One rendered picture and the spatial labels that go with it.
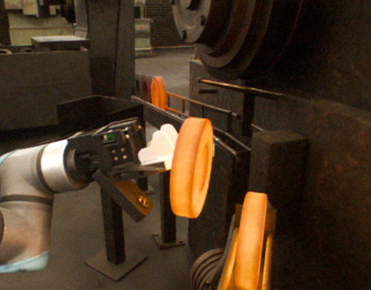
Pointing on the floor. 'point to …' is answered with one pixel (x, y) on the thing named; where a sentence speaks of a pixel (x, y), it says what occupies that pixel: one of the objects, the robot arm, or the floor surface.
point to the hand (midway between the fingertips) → (192, 156)
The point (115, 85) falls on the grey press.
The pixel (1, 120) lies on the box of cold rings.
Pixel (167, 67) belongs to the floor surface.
